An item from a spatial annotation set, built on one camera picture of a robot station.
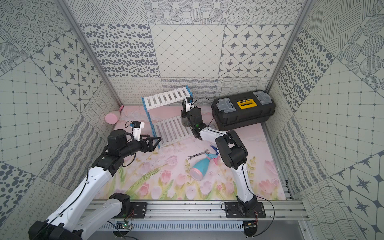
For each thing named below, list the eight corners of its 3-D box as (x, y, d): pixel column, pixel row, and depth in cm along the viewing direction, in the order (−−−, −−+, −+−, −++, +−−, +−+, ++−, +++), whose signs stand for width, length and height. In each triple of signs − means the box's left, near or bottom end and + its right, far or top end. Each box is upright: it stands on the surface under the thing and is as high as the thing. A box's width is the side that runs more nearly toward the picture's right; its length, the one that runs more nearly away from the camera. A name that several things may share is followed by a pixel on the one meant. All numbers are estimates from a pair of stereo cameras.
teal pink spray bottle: (189, 175, 87) (188, 170, 81) (211, 151, 97) (212, 145, 91) (200, 185, 83) (200, 181, 77) (221, 159, 93) (223, 154, 87)
